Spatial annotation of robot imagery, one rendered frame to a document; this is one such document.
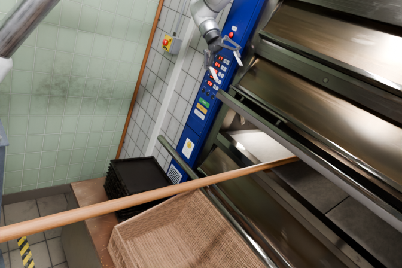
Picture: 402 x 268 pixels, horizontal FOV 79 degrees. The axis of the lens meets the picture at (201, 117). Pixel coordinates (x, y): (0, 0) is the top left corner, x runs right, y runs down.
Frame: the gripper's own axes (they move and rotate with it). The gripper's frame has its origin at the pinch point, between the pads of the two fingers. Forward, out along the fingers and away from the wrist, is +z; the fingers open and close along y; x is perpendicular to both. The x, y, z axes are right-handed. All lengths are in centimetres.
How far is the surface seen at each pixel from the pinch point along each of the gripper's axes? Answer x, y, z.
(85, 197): 17, 100, 28
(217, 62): -10.4, 6.3, -11.1
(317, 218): -1, -8, 71
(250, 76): -8.0, -7.0, 5.4
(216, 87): -10.9, 12.5, 0.2
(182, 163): 24.7, 24.7, 32.8
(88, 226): 25, 91, 42
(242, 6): -5.3, -17.9, -26.1
